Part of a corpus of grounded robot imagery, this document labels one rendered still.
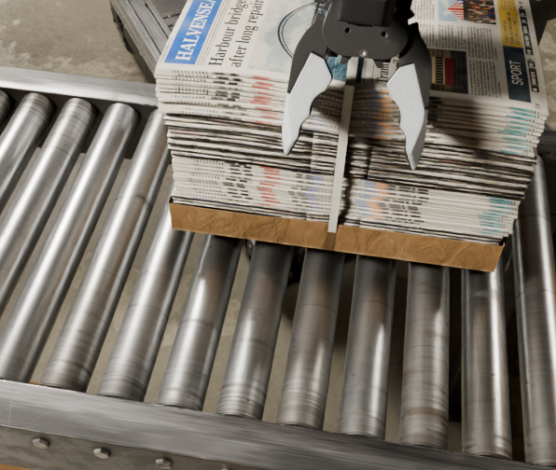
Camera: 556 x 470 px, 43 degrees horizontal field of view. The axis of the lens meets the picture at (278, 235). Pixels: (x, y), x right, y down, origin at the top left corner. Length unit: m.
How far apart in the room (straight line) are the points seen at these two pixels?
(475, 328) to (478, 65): 0.29
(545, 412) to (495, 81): 0.34
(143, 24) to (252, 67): 1.59
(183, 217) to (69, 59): 1.76
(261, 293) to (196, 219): 0.11
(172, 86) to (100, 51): 1.85
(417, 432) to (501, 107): 0.33
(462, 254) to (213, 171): 0.29
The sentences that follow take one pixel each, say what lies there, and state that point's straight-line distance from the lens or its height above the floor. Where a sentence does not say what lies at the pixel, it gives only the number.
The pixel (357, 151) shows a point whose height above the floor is 0.98.
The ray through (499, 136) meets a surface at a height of 1.02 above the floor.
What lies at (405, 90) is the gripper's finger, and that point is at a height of 1.09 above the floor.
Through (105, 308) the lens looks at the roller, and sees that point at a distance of 0.84.
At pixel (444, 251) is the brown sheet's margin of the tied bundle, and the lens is 0.81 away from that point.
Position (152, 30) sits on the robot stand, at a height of 0.23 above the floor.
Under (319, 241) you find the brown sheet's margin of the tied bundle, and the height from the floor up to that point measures 0.85.
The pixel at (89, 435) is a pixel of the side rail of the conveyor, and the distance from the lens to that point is 0.76.
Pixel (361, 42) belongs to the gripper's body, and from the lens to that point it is 0.61.
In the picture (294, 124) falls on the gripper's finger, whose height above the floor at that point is 1.06.
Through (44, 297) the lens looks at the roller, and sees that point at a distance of 0.86.
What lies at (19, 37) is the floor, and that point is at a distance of 2.68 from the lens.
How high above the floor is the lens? 1.48
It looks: 51 degrees down
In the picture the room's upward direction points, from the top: 1 degrees clockwise
